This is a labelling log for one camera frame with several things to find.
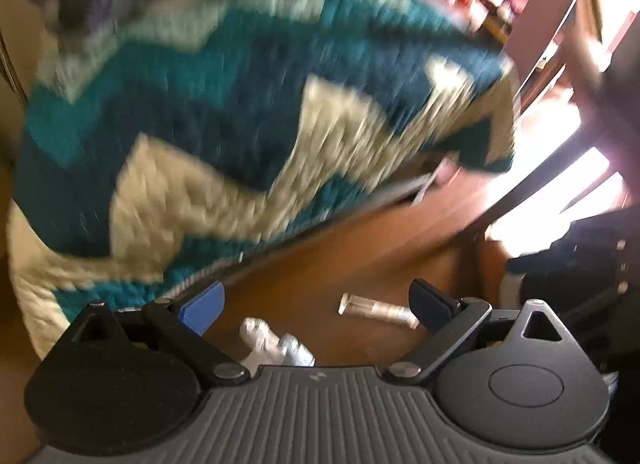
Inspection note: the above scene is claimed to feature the white tissue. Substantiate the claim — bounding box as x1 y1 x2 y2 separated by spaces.
239 318 314 375

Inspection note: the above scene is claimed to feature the dark wooden chair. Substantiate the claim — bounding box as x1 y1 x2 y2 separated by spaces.
462 30 639 243

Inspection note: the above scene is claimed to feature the clear plastic tube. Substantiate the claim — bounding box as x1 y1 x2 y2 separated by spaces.
337 293 420 330

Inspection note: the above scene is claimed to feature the teal zigzag quilt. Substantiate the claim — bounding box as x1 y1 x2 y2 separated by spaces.
8 0 520 356

